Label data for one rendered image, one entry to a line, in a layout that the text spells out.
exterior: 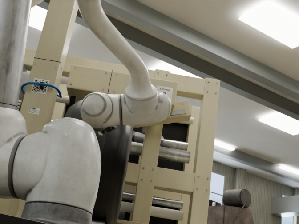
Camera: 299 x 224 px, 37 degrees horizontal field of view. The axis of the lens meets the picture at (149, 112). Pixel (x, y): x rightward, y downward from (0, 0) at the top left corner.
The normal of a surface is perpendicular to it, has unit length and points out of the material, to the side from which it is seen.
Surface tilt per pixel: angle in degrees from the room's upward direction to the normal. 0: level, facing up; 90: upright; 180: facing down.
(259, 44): 180
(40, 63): 90
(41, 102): 90
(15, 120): 86
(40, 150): 81
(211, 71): 90
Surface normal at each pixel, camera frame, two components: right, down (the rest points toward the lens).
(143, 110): 0.10, 0.41
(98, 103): 0.08, -0.27
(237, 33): -0.14, 0.92
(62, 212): 0.29, -0.46
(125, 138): 0.75, -0.32
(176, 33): 0.53, -0.24
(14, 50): 0.74, -0.03
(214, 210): -0.73, -0.32
